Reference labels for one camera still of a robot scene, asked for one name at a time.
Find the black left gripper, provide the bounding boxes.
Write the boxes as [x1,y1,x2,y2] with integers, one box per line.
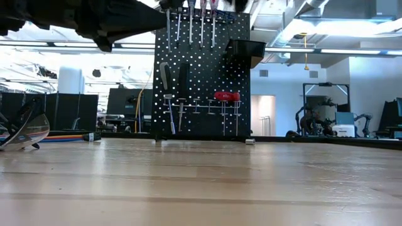
[75,0,168,53]

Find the large blue handle screwdriver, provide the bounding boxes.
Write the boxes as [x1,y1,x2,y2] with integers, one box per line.
[158,0,177,54]

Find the black grey handle screwdriver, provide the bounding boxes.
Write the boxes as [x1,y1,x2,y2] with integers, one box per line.
[175,0,187,48]
[159,62,177,135]

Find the small red handle screwdriver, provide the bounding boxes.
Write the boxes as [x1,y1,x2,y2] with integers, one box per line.
[199,0,209,50]

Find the slim blue handle screwdriver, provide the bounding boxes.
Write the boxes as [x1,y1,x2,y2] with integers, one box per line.
[187,0,196,48]

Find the clear black-framed safety glasses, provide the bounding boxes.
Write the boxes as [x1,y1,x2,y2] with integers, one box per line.
[0,96,51,152]

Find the ceiling light strip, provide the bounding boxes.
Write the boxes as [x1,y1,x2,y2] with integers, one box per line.
[0,41,156,49]
[320,48,383,55]
[265,46,316,53]

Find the black plastic pegboard bin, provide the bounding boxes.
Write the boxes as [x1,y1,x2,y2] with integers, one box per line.
[224,38,267,69]

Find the black metal pegboard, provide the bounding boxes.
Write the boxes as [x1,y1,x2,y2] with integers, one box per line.
[150,8,252,141]

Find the black computer monitor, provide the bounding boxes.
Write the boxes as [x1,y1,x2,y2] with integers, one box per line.
[106,87,154,116]

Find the white round column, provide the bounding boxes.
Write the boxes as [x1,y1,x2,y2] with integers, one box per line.
[57,66,85,95]

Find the black partition screen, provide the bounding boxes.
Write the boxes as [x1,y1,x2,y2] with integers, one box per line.
[0,92,100,132]

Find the small black cylindrical tool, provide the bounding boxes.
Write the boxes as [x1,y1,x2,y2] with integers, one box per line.
[82,132,102,143]

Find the grey blue box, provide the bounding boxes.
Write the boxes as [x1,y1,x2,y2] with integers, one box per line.
[335,112,355,126]

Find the white box device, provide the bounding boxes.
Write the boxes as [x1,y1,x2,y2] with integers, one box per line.
[332,124,356,138]

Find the dark monitor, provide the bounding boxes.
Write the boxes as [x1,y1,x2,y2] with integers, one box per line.
[376,97,402,139]

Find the yellow ceiling cord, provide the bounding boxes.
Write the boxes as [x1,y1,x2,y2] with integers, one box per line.
[300,32,311,71]

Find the yellow hanging cable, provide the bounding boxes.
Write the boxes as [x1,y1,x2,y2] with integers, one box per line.
[134,67,155,133]

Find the silver ventilation duct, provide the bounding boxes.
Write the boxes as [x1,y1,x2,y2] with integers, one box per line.
[269,0,402,48]

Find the black background rig frame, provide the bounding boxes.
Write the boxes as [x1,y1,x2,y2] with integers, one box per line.
[302,82,351,126]

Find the orange wire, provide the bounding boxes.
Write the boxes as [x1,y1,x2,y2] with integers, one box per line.
[43,134,85,139]

